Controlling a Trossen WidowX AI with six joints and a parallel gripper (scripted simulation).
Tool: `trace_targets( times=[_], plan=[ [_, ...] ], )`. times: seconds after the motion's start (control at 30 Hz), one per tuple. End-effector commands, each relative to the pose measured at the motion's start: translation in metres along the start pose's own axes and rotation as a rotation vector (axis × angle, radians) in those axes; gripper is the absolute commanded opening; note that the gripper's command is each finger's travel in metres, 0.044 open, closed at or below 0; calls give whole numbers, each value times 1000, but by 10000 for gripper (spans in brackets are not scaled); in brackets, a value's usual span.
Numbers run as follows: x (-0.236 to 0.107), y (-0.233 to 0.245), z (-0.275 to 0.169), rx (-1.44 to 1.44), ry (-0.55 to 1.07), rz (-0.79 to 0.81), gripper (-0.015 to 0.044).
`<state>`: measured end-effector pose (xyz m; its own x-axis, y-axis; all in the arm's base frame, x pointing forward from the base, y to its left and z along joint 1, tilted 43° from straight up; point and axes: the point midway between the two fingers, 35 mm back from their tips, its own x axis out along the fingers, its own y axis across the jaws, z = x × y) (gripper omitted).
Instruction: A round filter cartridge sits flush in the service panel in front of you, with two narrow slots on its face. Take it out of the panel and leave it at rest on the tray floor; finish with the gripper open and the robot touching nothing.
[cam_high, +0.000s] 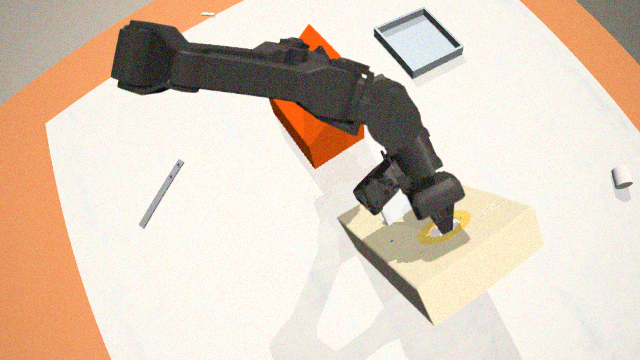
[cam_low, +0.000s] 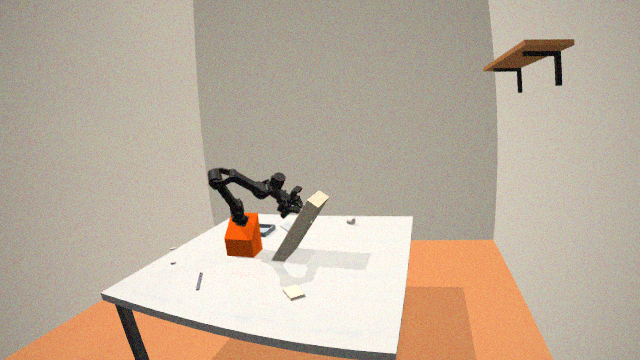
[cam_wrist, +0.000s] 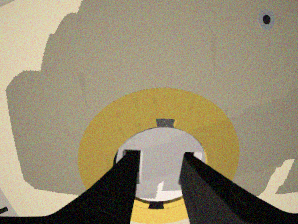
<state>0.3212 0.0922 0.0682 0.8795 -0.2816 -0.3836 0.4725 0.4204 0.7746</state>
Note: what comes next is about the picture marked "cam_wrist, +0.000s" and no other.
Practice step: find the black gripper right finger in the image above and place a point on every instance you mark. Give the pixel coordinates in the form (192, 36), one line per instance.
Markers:
(210, 198)

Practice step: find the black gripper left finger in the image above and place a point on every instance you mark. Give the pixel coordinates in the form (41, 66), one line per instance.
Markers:
(109, 201)

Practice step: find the white cylinder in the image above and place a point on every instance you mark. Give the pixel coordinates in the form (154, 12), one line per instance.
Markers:
(160, 154)

